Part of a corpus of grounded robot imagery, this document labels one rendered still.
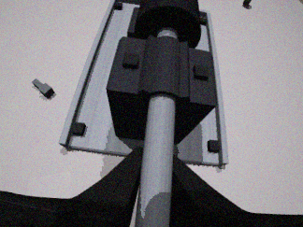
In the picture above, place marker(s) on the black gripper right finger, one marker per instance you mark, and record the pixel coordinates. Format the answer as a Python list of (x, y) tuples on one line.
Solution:
[(193, 203)]

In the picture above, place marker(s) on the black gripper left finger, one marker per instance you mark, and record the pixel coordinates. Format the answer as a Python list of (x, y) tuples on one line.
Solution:
[(109, 203)]

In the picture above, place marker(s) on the grey metal shaft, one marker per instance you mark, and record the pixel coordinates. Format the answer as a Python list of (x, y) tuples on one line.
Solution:
[(156, 173)]

